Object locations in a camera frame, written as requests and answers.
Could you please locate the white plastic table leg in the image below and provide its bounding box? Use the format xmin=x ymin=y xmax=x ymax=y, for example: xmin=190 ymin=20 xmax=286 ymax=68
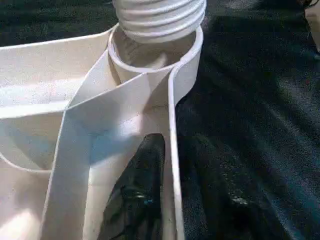
xmin=112 ymin=0 xmax=208 ymax=44

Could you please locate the white plastic table top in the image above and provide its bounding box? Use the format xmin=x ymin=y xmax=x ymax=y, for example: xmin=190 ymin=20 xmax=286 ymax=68
xmin=0 ymin=24 xmax=205 ymax=240

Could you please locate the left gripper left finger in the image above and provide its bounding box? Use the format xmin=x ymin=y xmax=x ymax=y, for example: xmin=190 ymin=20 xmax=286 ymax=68
xmin=99 ymin=133 xmax=166 ymax=240

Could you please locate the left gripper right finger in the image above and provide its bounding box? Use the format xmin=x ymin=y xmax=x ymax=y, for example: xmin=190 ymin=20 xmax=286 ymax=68
xmin=179 ymin=137 xmax=253 ymax=240

